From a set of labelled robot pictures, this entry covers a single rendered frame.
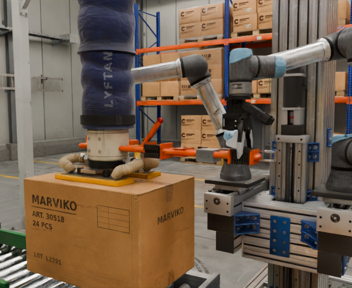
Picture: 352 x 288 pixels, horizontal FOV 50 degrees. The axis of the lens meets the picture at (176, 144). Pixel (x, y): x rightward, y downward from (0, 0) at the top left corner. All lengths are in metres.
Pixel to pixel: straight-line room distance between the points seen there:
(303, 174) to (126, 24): 1.01
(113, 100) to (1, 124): 9.85
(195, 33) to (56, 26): 4.81
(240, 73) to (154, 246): 0.68
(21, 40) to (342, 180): 3.69
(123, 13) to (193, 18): 8.26
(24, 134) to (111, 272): 3.19
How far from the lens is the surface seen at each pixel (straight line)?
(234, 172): 1.80
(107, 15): 1.54
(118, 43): 1.53
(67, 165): 1.63
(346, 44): 1.56
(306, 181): 1.85
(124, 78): 1.53
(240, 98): 1.27
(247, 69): 1.28
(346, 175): 1.67
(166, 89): 10.07
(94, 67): 1.53
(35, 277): 2.13
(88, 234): 1.49
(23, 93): 4.48
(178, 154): 1.39
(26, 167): 4.52
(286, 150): 1.84
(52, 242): 1.65
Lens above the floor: 1.37
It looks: 5 degrees down
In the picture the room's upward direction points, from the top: straight up
